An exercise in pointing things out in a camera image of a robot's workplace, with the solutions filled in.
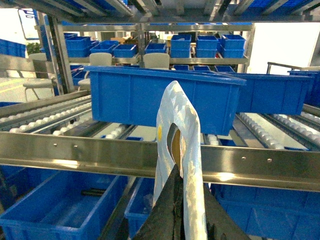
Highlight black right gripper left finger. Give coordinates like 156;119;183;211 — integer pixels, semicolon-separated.
133;165;184;240

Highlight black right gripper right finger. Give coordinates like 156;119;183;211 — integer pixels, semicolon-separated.
203;183;250;240

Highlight flower gift bag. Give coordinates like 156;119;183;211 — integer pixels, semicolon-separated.
153;80;208;240

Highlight blue bin bottom right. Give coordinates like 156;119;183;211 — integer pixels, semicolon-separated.
210;184;320;240

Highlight blue bin on rollers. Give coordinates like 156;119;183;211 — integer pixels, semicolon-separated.
84;65;248;137

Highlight blue bin bottom left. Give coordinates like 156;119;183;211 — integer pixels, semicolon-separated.
0;171;128;240

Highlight blue bin right rollers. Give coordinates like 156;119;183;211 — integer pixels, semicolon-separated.
230;73;313;115

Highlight steel rack front rail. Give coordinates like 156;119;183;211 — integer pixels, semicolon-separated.
0;132;320;192

